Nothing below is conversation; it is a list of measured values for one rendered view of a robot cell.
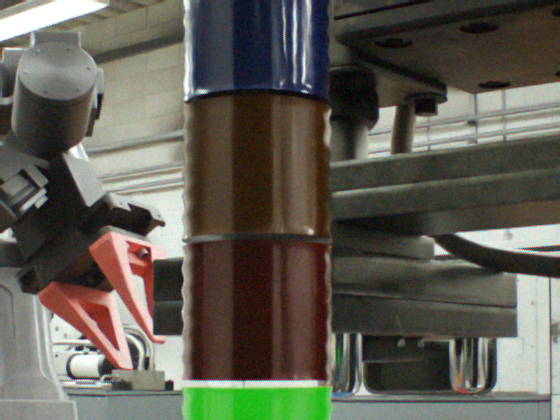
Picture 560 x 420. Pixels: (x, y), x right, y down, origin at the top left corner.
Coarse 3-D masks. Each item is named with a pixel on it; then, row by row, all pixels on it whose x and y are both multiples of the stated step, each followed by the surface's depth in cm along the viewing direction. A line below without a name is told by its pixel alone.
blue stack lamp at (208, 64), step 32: (192, 0) 31; (224, 0) 30; (256, 0) 30; (288, 0) 30; (320, 0) 31; (192, 32) 31; (224, 32) 30; (256, 32) 30; (288, 32) 30; (320, 32) 31; (192, 64) 31; (224, 64) 30; (256, 64) 30; (288, 64) 30; (320, 64) 31; (192, 96) 30; (288, 96) 30; (320, 96) 30
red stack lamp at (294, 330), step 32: (192, 256) 30; (224, 256) 29; (256, 256) 29; (288, 256) 29; (320, 256) 30; (192, 288) 30; (224, 288) 29; (256, 288) 29; (288, 288) 29; (320, 288) 30; (192, 320) 30; (224, 320) 29; (256, 320) 29; (288, 320) 29; (320, 320) 30; (192, 352) 30; (224, 352) 29; (256, 352) 29; (288, 352) 29; (320, 352) 29
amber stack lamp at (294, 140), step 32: (224, 96) 30; (256, 96) 29; (192, 128) 30; (224, 128) 30; (256, 128) 29; (288, 128) 30; (320, 128) 30; (192, 160) 30; (224, 160) 29; (256, 160) 29; (288, 160) 29; (320, 160) 30; (192, 192) 30; (224, 192) 29; (256, 192) 29; (288, 192) 29; (320, 192) 30; (192, 224) 30; (224, 224) 29; (256, 224) 29; (288, 224) 29; (320, 224) 30
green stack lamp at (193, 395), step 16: (192, 400) 29; (208, 400) 29; (224, 400) 29; (240, 400) 29; (256, 400) 29; (272, 400) 29; (288, 400) 29; (304, 400) 29; (320, 400) 29; (192, 416) 29; (208, 416) 29; (224, 416) 29; (240, 416) 29; (256, 416) 29; (272, 416) 29; (288, 416) 29; (304, 416) 29; (320, 416) 29
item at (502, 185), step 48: (336, 96) 58; (336, 144) 59; (480, 144) 51; (528, 144) 49; (336, 192) 55; (384, 192) 54; (432, 192) 52; (480, 192) 51; (528, 192) 49; (336, 240) 55; (384, 240) 58; (432, 240) 62; (336, 288) 51; (384, 288) 54; (432, 288) 57; (480, 288) 61; (336, 336) 53; (384, 336) 58; (432, 336) 59; (480, 336) 61; (336, 384) 52; (480, 384) 62
